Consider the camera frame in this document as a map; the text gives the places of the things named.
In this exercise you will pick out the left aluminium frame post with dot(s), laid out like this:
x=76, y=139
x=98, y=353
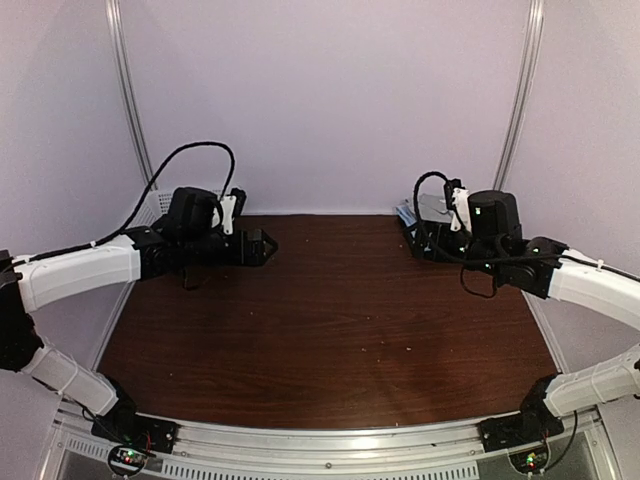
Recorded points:
x=132, y=116

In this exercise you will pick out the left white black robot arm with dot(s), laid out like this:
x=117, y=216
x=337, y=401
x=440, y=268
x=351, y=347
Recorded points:
x=197, y=230

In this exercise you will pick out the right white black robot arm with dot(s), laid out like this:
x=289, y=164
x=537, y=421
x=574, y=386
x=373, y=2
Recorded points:
x=488, y=238

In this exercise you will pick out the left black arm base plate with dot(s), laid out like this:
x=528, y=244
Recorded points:
x=141, y=432

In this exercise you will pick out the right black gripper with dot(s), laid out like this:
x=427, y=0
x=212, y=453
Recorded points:
x=439, y=230

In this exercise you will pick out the left small circuit board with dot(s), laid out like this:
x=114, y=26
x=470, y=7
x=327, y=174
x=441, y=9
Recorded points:
x=124, y=461

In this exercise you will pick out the white plastic mesh basket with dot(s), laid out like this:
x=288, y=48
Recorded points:
x=155, y=202

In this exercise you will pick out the right small circuit board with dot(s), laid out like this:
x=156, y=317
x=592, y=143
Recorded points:
x=529, y=462

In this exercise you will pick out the aluminium front rail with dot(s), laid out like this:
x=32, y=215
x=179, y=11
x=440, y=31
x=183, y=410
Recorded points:
x=449, y=450

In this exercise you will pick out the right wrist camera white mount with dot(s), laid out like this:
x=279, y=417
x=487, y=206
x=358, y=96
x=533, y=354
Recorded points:
x=456, y=199

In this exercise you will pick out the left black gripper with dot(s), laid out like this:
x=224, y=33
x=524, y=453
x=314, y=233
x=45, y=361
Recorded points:
x=256, y=258

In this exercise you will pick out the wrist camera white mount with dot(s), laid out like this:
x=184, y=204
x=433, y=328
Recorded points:
x=456, y=199
x=226, y=209

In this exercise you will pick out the small circuit board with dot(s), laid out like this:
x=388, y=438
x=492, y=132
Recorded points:
x=529, y=462
x=124, y=461

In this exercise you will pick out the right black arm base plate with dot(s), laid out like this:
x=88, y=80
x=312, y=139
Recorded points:
x=498, y=433

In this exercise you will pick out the folded grey collared shirt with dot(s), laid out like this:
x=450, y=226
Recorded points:
x=432, y=208

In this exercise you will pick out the right aluminium frame post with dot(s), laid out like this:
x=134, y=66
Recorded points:
x=529, y=60

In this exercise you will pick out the aluminium frame post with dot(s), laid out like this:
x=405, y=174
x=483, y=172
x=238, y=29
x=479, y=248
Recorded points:
x=529, y=60
x=132, y=116

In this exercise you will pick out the folded light blue shirt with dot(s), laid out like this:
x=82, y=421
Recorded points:
x=406, y=218

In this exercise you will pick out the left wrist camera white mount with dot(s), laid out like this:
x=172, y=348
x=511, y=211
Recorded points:
x=226, y=209

